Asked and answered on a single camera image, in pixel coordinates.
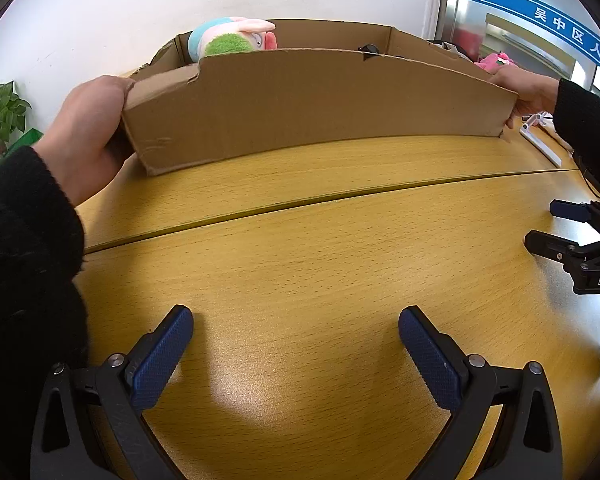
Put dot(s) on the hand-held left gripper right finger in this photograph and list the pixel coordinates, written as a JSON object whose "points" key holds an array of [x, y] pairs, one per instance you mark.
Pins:
{"points": [[427, 355]]}

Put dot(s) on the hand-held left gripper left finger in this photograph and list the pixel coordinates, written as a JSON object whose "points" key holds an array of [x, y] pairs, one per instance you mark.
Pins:
{"points": [[162, 355]]}

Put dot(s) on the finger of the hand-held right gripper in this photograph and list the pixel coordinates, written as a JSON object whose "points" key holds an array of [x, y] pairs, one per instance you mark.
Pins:
{"points": [[547, 246], [570, 210]]}

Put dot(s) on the black sunglasses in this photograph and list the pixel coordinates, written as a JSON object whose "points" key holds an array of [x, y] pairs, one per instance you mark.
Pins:
{"points": [[369, 49]]}

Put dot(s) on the shallow cardboard box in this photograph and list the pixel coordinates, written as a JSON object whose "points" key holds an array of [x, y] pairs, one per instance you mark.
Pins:
{"points": [[305, 105]]}

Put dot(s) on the teal and pink plush toy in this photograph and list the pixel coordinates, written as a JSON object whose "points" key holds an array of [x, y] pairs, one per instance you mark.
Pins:
{"points": [[220, 35]]}

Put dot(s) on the person's right hand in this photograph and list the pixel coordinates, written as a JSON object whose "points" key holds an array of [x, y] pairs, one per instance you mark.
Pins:
{"points": [[530, 92]]}

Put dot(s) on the person's left hand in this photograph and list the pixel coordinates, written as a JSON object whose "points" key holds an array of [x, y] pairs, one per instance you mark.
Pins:
{"points": [[80, 135]]}

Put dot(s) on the white phone stand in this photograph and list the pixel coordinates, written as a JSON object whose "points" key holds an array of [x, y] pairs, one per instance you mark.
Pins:
{"points": [[542, 147]]}

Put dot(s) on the grey cloth bag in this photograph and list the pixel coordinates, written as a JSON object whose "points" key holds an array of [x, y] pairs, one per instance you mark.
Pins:
{"points": [[450, 47]]}

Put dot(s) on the blue door banner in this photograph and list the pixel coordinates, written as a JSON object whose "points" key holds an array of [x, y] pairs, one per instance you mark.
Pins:
{"points": [[530, 7]]}

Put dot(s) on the large potted plant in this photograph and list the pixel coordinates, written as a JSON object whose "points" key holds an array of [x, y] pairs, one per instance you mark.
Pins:
{"points": [[0, 110]]}

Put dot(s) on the grey metal door frame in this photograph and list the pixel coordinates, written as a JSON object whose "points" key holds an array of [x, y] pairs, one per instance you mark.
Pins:
{"points": [[450, 0]]}

